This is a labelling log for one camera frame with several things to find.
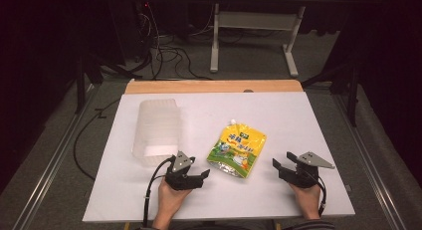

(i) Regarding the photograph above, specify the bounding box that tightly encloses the black metal stand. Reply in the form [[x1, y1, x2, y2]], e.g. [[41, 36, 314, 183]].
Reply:
[[301, 60, 362, 127], [73, 52, 105, 115]]

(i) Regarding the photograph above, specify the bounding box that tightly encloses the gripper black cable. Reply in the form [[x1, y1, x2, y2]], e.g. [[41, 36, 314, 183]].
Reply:
[[141, 155, 176, 229], [310, 173, 328, 218]]

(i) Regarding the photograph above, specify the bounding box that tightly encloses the yellow spouted drink pouch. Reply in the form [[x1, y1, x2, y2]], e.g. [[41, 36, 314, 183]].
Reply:
[[206, 118, 269, 180]]

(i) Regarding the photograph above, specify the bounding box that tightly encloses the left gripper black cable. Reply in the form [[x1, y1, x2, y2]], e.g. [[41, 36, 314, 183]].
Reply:
[[141, 155, 176, 229]]

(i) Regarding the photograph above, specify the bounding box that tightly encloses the metal floor rail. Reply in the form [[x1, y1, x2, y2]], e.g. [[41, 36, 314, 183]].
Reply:
[[12, 83, 102, 230], [332, 93, 400, 230]]

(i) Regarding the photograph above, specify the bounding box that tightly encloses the black floor cable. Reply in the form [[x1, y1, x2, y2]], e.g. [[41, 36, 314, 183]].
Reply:
[[73, 98, 121, 182]]

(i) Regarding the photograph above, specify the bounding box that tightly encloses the tangle of floor cables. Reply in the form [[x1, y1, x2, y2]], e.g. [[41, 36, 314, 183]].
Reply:
[[133, 2, 215, 82]]

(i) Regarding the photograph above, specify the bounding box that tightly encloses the white metal desk frame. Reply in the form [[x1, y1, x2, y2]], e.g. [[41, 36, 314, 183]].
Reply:
[[209, 2, 307, 79]]

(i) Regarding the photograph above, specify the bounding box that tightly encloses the translucent plastic container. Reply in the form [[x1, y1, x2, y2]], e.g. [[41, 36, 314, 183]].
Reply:
[[130, 98, 183, 168]]

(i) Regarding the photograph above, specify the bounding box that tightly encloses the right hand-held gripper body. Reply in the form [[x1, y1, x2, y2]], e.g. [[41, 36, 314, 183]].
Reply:
[[281, 151, 335, 189]]

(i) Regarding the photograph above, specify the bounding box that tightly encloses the white table sheet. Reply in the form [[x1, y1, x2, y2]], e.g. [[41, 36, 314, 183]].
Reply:
[[82, 91, 356, 223]]

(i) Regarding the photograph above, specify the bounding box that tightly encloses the dark computer tower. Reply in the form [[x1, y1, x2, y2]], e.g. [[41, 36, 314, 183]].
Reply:
[[131, 0, 157, 64]]

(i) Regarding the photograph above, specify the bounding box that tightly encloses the person's right hand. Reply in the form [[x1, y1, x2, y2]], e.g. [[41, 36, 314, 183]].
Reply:
[[289, 182, 322, 221]]

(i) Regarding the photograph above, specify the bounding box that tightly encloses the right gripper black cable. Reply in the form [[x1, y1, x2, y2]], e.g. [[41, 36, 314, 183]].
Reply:
[[310, 173, 328, 218]]

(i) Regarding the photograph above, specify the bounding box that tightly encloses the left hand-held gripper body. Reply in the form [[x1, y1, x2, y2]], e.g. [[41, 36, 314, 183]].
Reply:
[[164, 150, 204, 191]]

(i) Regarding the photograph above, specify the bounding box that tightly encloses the wooden table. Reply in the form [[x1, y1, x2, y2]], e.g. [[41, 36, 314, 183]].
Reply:
[[124, 78, 305, 96]]

